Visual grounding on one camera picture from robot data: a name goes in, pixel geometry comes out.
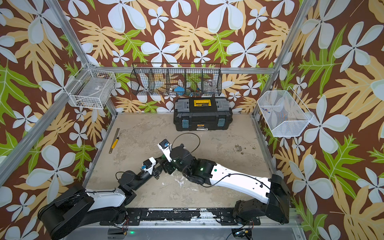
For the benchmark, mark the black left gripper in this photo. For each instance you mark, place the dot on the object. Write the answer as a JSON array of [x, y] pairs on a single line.
[[157, 170]]

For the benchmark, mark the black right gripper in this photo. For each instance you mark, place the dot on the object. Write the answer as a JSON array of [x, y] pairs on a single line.
[[167, 167]]

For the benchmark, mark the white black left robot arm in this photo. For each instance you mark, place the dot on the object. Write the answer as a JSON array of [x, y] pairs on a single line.
[[78, 206]]

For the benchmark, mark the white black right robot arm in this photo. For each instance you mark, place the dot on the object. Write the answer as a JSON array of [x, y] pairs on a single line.
[[270, 196]]

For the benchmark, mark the yellow utility knife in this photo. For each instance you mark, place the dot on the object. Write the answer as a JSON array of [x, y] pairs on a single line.
[[115, 143]]

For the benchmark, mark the black deli toolbox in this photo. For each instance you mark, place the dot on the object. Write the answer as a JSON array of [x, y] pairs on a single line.
[[202, 114]]

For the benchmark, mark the white mesh basket right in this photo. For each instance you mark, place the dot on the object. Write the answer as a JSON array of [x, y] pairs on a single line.
[[285, 113]]

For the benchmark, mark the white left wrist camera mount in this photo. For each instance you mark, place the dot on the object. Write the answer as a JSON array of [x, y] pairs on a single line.
[[151, 162]]

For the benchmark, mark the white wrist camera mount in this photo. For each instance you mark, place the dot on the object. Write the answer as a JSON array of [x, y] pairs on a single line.
[[151, 162], [165, 146]]

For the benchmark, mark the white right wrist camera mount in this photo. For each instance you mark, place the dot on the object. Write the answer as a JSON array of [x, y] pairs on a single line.
[[165, 146]]

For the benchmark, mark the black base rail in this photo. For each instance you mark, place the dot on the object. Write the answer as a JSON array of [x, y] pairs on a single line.
[[221, 216]]

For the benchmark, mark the black wire wall basket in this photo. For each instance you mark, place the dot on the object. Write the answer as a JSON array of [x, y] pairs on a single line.
[[187, 80]]

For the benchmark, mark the white wire basket left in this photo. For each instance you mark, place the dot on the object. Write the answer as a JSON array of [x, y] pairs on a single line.
[[92, 88]]

